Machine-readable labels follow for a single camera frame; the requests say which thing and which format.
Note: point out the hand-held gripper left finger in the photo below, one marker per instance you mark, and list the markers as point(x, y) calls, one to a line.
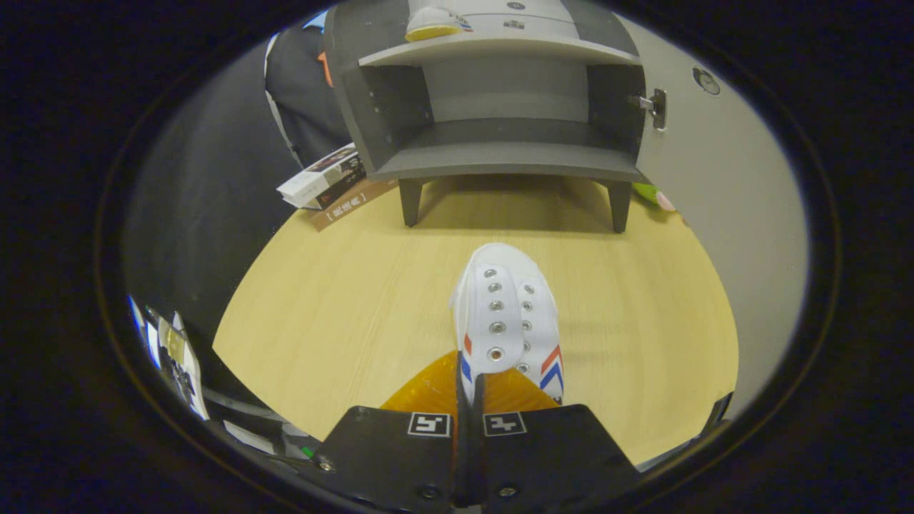
point(400, 457)

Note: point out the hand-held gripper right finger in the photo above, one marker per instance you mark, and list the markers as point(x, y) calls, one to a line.
point(550, 450)

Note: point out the white striped shoe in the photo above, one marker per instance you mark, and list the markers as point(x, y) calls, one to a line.
point(500, 300)
point(432, 21)

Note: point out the beige shoe cabinet door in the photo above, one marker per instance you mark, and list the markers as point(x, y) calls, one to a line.
point(728, 214)

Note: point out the grey shoe cabinet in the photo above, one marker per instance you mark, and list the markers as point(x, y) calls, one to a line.
point(500, 157)

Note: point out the blue printed panel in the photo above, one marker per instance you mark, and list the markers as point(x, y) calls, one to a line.
point(175, 357)

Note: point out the brown flat box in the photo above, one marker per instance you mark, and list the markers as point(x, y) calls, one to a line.
point(350, 205)

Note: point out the green and pink plush toy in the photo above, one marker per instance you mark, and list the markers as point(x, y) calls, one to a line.
point(646, 193)

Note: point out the black backdrop cloth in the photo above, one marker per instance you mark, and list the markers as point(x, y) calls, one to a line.
point(200, 178)

